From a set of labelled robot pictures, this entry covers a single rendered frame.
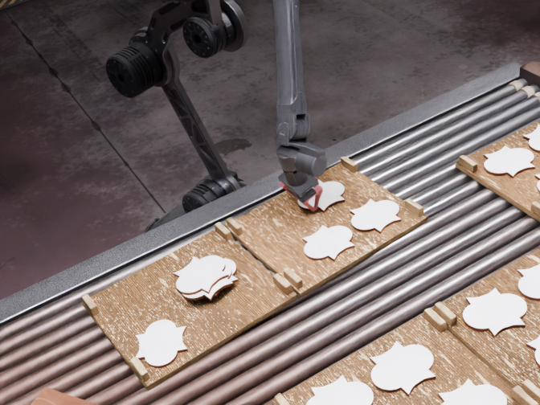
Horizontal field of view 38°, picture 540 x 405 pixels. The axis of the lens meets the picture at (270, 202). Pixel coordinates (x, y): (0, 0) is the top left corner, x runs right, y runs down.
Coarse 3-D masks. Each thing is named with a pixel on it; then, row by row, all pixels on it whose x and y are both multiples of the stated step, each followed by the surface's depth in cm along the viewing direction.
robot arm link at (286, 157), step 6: (276, 150) 199; (282, 150) 198; (288, 150) 197; (294, 150) 195; (282, 156) 197; (288, 156) 196; (294, 156) 195; (282, 162) 198; (288, 162) 197; (294, 162) 197; (282, 168) 200; (288, 168) 198; (294, 168) 199
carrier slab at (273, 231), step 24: (336, 168) 224; (360, 192) 213; (384, 192) 212; (240, 216) 212; (264, 216) 211; (288, 216) 210; (312, 216) 208; (336, 216) 207; (408, 216) 203; (240, 240) 205; (264, 240) 203; (288, 240) 202; (360, 240) 198; (384, 240) 197; (288, 264) 195; (312, 264) 194; (336, 264) 192; (312, 288) 188
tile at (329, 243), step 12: (324, 228) 202; (336, 228) 202; (348, 228) 201; (312, 240) 199; (324, 240) 199; (336, 240) 198; (348, 240) 197; (312, 252) 196; (324, 252) 195; (336, 252) 194
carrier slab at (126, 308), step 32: (192, 256) 202; (224, 256) 200; (128, 288) 196; (160, 288) 194; (224, 288) 191; (256, 288) 190; (96, 320) 189; (128, 320) 187; (192, 320) 184; (224, 320) 183; (256, 320) 182; (128, 352) 179; (192, 352) 176
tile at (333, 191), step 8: (320, 184) 217; (328, 184) 216; (336, 184) 216; (328, 192) 213; (336, 192) 213; (344, 192) 214; (312, 200) 211; (320, 200) 211; (328, 200) 211; (336, 200) 210; (344, 200) 210; (304, 208) 210; (320, 208) 209
